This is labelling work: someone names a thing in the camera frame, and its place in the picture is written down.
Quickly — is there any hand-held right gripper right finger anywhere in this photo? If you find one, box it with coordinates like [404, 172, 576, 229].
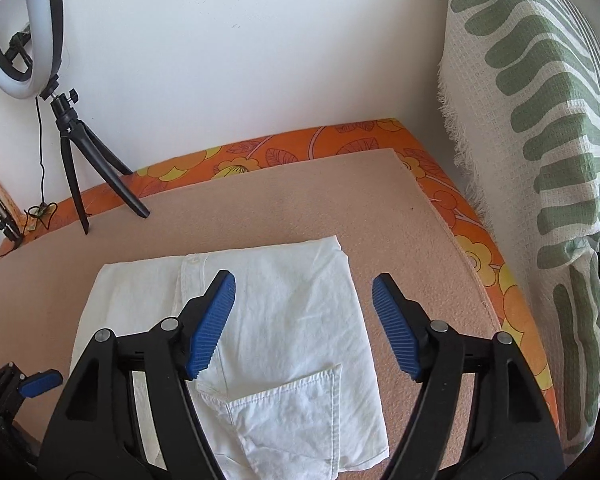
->
[371, 273, 566, 480]

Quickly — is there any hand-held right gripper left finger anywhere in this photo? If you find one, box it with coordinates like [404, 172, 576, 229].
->
[37, 270, 237, 480]

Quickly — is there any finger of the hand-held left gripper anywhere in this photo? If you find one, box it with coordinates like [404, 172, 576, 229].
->
[20, 370, 63, 400]

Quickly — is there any white shirt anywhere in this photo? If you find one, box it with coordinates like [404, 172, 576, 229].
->
[70, 235, 392, 480]

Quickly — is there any beige mat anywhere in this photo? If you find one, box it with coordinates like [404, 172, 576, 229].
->
[0, 147, 503, 480]

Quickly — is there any folded metal tripod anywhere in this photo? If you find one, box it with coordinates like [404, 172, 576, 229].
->
[0, 160, 26, 246]

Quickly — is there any orange floral tablecloth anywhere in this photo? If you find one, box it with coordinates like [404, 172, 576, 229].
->
[0, 117, 556, 461]

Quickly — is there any black tabletop tripod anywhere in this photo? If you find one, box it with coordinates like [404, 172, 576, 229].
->
[40, 75, 152, 236]

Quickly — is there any green patterned white blanket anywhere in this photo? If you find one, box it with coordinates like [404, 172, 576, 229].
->
[437, 0, 600, 456]

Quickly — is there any black ring light cable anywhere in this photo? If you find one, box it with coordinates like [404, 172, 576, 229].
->
[0, 95, 58, 263]

